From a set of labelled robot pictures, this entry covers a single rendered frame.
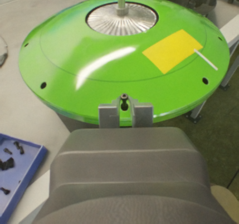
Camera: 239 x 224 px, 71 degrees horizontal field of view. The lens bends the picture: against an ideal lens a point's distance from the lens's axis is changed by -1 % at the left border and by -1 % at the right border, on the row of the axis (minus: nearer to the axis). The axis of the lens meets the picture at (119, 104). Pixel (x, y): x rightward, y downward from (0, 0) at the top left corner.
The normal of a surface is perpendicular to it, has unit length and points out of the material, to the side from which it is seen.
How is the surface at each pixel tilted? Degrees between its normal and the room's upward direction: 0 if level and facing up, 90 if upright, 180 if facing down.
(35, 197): 0
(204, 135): 0
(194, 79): 24
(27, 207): 0
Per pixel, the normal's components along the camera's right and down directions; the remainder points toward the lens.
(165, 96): 0.11, -0.25
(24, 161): -0.04, -0.62
